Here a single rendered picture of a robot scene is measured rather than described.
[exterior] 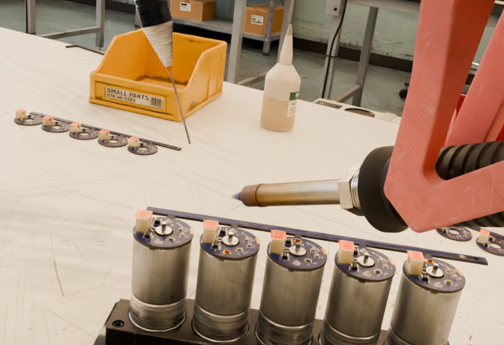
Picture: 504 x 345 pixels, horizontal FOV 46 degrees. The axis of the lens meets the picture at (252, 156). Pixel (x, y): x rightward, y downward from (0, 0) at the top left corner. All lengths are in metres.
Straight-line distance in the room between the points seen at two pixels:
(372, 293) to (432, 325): 0.03
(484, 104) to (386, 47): 4.58
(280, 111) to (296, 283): 0.34
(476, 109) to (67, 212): 0.29
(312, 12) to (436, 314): 4.67
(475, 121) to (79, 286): 0.23
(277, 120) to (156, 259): 0.34
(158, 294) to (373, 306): 0.09
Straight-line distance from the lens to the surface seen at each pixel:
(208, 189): 0.44
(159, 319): 0.26
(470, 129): 0.17
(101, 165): 0.47
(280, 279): 0.24
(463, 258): 0.28
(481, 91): 0.17
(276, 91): 0.57
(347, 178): 0.18
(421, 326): 0.26
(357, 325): 0.26
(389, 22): 4.72
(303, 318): 0.26
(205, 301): 0.26
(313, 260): 0.25
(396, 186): 0.15
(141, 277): 0.25
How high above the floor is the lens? 0.94
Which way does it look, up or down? 21 degrees down
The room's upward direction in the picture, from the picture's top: 7 degrees clockwise
